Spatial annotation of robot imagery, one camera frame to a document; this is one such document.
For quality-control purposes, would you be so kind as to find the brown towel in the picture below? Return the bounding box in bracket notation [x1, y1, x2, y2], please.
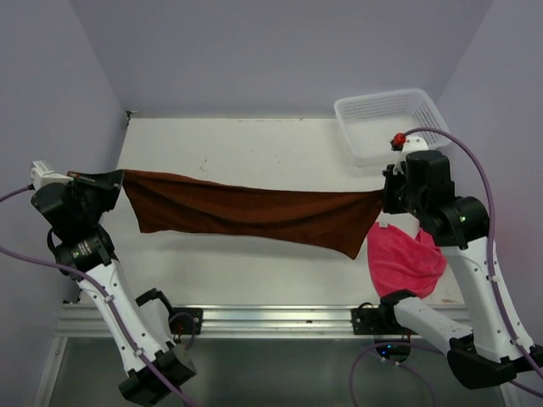
[123, 170, 383, 259]

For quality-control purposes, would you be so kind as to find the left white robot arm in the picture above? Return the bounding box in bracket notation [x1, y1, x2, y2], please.
[30, 161, 196, 406]

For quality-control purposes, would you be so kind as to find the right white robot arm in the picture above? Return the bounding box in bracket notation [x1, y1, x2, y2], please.
[378, 150, 542, 389]

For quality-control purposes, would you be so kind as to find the white plastic basket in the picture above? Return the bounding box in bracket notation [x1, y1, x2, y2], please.
[334, 88, 449, 167]

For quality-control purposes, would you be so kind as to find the pink towel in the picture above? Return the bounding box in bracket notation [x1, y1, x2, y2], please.
[367, 222, 447, 298]

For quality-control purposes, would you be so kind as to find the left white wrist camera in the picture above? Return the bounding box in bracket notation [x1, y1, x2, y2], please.
[30, 160, 70, 191]

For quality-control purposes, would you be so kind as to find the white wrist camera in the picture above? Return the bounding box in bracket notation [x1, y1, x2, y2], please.
[30, 160, 70, 191]
[390, 133, 429, 175]

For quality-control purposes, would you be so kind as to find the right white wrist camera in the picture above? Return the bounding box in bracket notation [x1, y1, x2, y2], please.
[390, 133, 429, 175]

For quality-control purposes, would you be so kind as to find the aluminium mounting rail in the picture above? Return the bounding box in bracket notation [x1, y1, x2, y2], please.
[54, 304, 354, 339]

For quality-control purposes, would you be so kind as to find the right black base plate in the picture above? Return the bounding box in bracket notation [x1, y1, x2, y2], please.
[350, 306, 407, 336]

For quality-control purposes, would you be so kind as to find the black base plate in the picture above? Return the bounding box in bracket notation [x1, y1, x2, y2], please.
[350, 306, 407, 336]
[169, 306, 204, 336]

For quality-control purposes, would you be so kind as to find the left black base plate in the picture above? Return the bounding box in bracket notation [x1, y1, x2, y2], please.
[169, 306, 204, 336]

